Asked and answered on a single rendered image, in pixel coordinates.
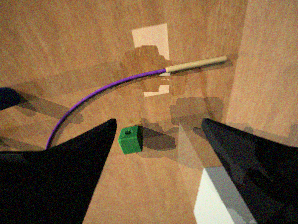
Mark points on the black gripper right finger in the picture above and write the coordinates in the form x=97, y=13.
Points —
x=264, y=172

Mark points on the purple string with wooden stick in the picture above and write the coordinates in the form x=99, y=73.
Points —
x=169, y=69

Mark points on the blue cylinder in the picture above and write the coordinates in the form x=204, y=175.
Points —
x=8, y=98

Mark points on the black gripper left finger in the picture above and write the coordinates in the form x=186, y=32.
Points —
x=65, y=175

